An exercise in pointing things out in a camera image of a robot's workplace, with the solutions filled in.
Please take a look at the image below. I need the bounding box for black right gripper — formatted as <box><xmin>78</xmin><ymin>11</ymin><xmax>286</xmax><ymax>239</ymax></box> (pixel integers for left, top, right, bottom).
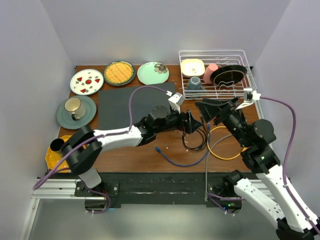
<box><xmin>194</xmin><ymin>95</ymin><xmax>251</xmax><ymax>147</ymax></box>

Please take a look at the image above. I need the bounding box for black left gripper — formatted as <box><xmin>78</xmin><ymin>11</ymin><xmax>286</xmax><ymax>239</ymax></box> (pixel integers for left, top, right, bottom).
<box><xmin>154</xmin><ymin>104</ymin><xmax>202</xmax><ymax>135</ymax></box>

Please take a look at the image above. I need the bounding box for black cable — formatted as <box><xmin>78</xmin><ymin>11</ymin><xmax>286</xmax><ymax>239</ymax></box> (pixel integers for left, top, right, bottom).
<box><xmin>181</xmin><ymin>124</ymin><xmax>209</xmax><ymax>152</ymax></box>

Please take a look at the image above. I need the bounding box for blue ethernet cable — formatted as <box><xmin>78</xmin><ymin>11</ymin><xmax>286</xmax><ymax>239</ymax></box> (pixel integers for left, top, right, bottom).
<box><xmin>153</xmin><ymin>123</ymin><xmax>211</xmax><ymax>168</ymax></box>

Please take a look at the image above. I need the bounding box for yellow ethernet cable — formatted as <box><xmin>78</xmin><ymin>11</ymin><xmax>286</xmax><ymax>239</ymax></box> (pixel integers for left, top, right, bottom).
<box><xmin>206</xmin><ymin>126</ymin><xmax>248</xmax><ymax>161</ymax></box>

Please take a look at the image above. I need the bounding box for grey ethernet cable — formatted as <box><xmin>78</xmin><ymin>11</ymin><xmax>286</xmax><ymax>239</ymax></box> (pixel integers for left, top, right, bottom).
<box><xmin>203</xmin><ymin>133</ymin><xmax>233</xmax><ymax>202</ymax></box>

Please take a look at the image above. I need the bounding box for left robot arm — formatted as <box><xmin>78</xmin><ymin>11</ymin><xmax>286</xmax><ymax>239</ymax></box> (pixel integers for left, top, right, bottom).
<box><xmin>60</xmin><ymin>106</ymin><xmax>204</xmax><ymax>196</ymax></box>

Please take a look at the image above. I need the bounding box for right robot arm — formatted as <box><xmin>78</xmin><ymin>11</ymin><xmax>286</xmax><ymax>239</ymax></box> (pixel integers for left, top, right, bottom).
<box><xmin>195</xmin><ymin>98</ymin><xmax>320</xmax><ymax>240</ymax></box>

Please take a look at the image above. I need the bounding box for black round plate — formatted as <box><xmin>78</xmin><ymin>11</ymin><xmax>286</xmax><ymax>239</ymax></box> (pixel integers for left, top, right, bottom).
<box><xmin>210</xmin><ymin>65</ymin><xmax>248</xmax><ymax>87</ymax></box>

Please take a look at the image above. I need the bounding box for grey blue mug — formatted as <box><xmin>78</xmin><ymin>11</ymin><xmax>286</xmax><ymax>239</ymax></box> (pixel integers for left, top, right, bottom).
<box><xmin>187</xmin><ymin>76</ymin><xmax>205</xmax><ymax>91</ymax></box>

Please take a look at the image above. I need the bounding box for pink cup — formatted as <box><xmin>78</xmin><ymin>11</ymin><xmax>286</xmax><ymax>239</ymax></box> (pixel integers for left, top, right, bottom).
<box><xmin>202</xmin><ymin>63</ymin><xmax>219</xmax><ymax>84</ymax></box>

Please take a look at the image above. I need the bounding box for cream square bowl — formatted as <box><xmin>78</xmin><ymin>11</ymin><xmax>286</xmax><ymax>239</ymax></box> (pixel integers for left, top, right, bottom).
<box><xmin>180</xmin><ymin>58</ymin><xmax>206</xmax><ymax>77</ymax></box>

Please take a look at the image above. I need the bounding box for mint green flower plate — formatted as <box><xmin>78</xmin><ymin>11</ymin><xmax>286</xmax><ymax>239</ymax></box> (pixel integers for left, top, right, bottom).
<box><xmin>137</xmin><ymin>62</ymin><xmax>170</xmax><ymax>85</ymax></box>

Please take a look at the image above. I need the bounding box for yellow woven pattern plate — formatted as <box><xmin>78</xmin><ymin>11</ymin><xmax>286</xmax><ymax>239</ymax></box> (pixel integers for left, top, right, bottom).
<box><xmin>103</xmin><ymin>60</ymin><xmax>136</xmax><ymax>87</ymax></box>

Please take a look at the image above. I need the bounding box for white strawberry pattern plate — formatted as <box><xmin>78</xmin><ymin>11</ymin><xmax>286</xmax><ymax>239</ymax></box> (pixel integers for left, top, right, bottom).
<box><xmin>69</xmin><ymin>69</ymin><xmax>104</xmax><ymax>96</ymax></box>

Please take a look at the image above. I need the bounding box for cream ceramic mug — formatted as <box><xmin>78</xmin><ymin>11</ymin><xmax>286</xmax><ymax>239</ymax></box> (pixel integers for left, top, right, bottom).
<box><xmin>64</xmin><ymin>97</ymin><xmax>86</xmax><ymax>121</ymax></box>

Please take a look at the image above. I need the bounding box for grey green saucer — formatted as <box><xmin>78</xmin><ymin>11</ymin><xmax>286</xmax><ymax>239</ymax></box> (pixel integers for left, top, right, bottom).
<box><xmin>56</xmin><ymin>95</ymin><xmax>97</xmax><ymax>130</ymax></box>

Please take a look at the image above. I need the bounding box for dark bronze mug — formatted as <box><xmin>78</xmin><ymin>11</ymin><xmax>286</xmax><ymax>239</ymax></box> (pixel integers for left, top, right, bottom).
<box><xmin>49</xmin><ymin>138</ymin><xmax>65</xmax><ymax>155</ymax></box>

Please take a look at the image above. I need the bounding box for yellow scalloped plate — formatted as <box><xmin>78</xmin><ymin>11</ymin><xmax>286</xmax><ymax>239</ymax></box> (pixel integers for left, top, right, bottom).
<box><xmin>45</xmin><ymin>147</ymin><xmax>71</xmax><ymax>173</ymax></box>

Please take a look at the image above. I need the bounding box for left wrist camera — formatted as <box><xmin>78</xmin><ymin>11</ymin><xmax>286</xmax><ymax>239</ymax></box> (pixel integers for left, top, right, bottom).
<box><xmin>168</xmin><ymin>92</ymin><xmax>185</xmax><ymax>113</ymax></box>

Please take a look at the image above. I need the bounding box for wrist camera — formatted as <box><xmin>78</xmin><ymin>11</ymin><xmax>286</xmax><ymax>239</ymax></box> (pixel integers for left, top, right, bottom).
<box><xmin>168</xmin><ymin>92</ymin><xmax>185</xmax><ymax>113</ymax></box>
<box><xmin>236</xmin><ymin>88</ymin><xmax>261</xmax><ymax>110</ymax></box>

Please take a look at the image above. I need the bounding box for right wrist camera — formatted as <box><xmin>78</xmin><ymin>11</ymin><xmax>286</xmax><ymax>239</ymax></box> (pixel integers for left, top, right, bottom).
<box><xmin>236</xmin><ymin>88</ymin><xmax>261</xmax><ymax>110</ymax></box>

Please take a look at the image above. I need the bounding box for white wire dish rack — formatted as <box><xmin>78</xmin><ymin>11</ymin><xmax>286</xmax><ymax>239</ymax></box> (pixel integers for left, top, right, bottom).
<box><xmin>178</xmin><ymin>50</ymin><xmax>257</xmax><ymax>100</ymax></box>

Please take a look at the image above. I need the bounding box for black network switch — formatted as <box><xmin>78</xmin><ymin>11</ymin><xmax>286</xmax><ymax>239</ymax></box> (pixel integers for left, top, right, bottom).
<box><xmin>97</xmin><ymin>87</ymin><xmax>170</xmax><ymax>130</ymax></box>

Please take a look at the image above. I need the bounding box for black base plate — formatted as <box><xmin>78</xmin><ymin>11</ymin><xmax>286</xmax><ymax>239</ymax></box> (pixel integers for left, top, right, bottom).
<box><xmin>74</xmin><ymin>172</ymin><xmax>252</xmax><ymax>210</ymax></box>

